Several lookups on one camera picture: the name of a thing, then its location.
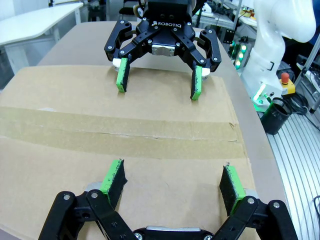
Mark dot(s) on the right gripper black Robotiq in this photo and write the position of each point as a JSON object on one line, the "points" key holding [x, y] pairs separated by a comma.
{"points": [[165, 30]]}

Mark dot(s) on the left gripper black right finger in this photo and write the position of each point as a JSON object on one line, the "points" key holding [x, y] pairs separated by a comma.
{"points": [[231, 188]]}

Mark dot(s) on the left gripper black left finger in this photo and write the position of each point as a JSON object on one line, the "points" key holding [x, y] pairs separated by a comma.
{"points": [[112, 185]]}

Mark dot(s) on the brown cardboard shipping box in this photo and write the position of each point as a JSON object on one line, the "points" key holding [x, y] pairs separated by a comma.
{"points": [[75, 175]]}

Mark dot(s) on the white Franka right arm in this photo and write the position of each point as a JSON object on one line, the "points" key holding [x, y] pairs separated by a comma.
{"points": [[287, 20]]}

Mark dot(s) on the red emergency stop button box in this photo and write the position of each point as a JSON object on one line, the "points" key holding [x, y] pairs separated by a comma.
{"points": [[287, 83]]}

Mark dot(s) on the brown packing tape strip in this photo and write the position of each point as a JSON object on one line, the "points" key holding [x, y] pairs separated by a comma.
{"points": [[100, 132]]}

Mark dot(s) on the aluminium profile platform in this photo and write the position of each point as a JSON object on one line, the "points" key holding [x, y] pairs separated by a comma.
{"points": [[297, 162]]}

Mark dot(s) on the black cup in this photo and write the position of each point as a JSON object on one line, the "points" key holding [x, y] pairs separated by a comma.
{"points": [[275, 117]]}

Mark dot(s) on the green signal light stack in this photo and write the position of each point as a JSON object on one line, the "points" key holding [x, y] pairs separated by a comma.
{"points": [[240, 56]]}

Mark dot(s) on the cluttered white workbench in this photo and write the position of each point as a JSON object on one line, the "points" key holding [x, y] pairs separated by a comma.
{"points": [[225, 12]]}

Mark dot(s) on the white desk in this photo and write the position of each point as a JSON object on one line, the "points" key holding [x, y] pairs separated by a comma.
{"points": [[32, 22]]}

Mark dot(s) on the aluminium frame post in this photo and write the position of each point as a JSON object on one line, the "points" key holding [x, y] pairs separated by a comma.
{"points": [[308, 70]]}

